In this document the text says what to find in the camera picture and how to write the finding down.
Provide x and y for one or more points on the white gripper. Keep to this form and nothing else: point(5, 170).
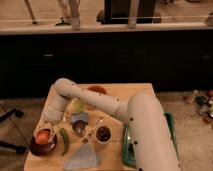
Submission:
point(46, 126)

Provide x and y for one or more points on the light blue cloth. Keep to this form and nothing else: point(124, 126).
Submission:
point(85, 157)

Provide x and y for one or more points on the green vegetable piece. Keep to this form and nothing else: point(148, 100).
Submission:
point(75, 106)

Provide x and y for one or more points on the purple bowl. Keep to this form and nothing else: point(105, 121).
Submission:
point(41, 150)

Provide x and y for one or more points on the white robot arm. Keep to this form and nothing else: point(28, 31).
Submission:
point(153, 145)

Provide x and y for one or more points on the small white bowl with food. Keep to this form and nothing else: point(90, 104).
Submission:
point(103, 134)

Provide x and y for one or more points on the green chili pepper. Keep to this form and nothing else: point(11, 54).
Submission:
point(65, 138)

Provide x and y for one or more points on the green tray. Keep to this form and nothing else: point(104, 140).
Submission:
point(127, 150)

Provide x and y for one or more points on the metal spoon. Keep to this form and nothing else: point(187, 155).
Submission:
point(89, 135)

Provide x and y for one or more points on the orange bowl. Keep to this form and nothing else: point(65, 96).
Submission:
point(98, 89)

